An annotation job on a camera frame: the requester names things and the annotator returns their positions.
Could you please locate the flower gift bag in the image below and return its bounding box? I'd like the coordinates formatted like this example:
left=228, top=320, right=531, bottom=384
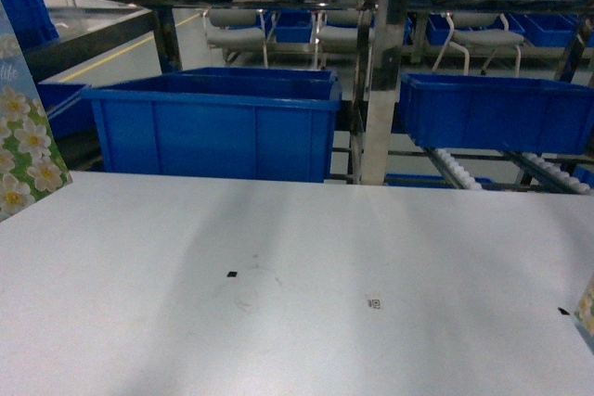
left=575, top=277, right=594, bottom=337
left=1, top=8, right=72, bottom=221

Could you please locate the large blue bin behind table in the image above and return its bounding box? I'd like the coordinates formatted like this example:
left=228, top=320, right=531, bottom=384
left=81, top=72, right=342, bottom=183

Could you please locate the grey chair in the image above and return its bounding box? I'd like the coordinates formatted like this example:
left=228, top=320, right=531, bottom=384
left=202, top=8, right=269, bottom=68

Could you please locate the right blue bin on rollers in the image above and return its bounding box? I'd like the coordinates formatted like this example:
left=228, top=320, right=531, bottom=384
left=399, top=72, right=593, bottom=155

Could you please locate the steel rack upright post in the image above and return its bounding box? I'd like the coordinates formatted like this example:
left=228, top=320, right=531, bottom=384
left=361, top=0, right=408, bottom=185

